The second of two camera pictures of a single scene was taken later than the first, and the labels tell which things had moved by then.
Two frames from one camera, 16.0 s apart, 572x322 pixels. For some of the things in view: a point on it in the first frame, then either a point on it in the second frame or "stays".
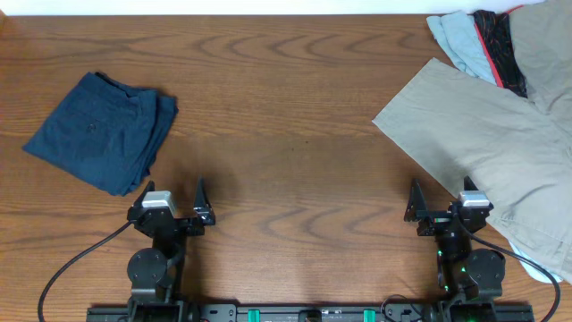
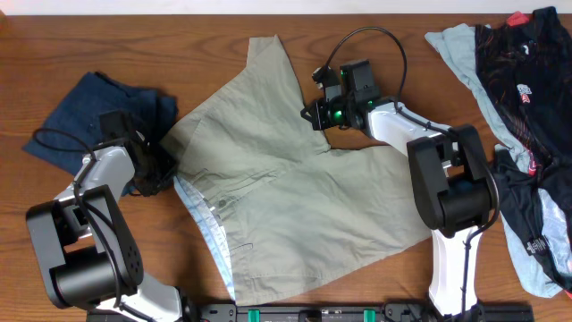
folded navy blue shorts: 105,132 stays
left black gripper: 204,216 → 169,167
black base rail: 182,312 stays
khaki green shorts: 517,149 → 279,204
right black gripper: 416,210 → 319,118
